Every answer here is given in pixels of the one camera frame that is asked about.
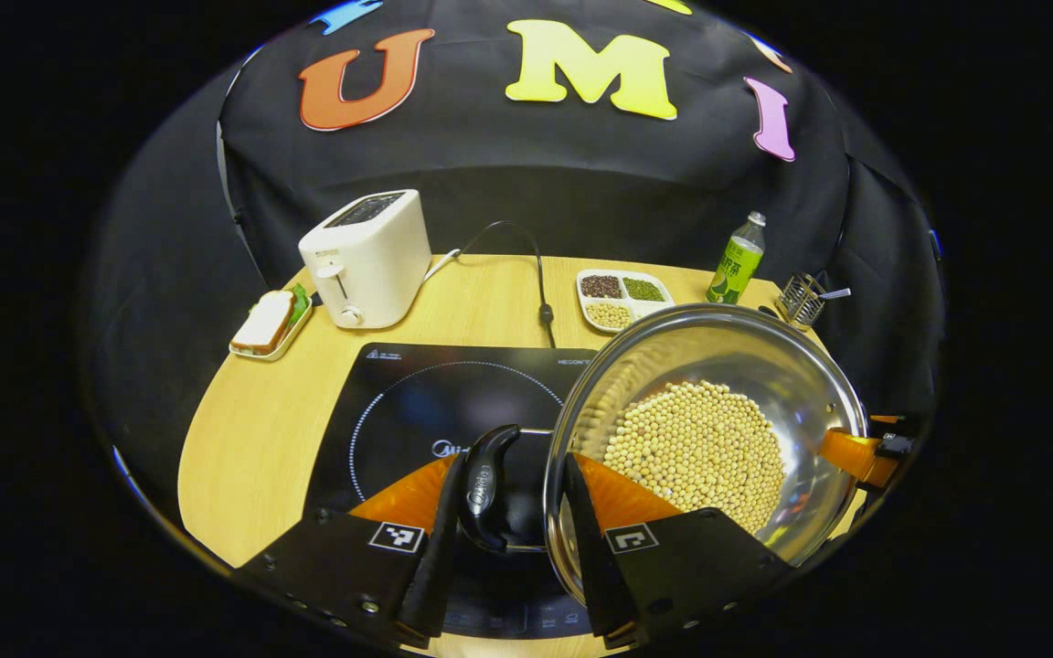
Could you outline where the metal wire utensil holder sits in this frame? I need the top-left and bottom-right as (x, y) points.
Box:
(774, 271), (830, 331)

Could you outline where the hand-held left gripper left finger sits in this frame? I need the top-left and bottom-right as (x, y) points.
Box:
(233, 451), (472, 651)

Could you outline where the black induction cooktop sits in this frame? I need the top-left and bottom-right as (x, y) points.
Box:
(302, 342), (602, 642)

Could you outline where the white toaster cord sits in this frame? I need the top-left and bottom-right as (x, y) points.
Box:
(420, 249), (465, 286)

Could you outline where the white divided bean dish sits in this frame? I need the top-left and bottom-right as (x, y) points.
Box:
(575, 268), (676, 335)

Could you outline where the black power cable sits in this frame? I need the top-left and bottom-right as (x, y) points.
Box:
(455, 219), (558, 349)

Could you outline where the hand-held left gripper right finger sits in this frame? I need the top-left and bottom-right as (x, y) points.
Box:
(562, 451), (798, 651)

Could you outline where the white toaster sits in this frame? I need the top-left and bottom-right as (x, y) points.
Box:
(297, 188), (434, 331)

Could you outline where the small sandwich tray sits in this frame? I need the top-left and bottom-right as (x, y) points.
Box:
(229, 282), (316, 363)

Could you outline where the green drink bottle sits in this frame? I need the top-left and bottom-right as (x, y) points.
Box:
(705, 210), (768, 306)

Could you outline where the sandwich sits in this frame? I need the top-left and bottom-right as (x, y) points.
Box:
(231, 289), (298, 356)

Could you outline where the pile of soybeans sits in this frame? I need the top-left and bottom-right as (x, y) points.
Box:
(601, 379), (786, 536)

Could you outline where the stainless steel pot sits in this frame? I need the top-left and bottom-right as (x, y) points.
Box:
(457, 302), (871, 610)

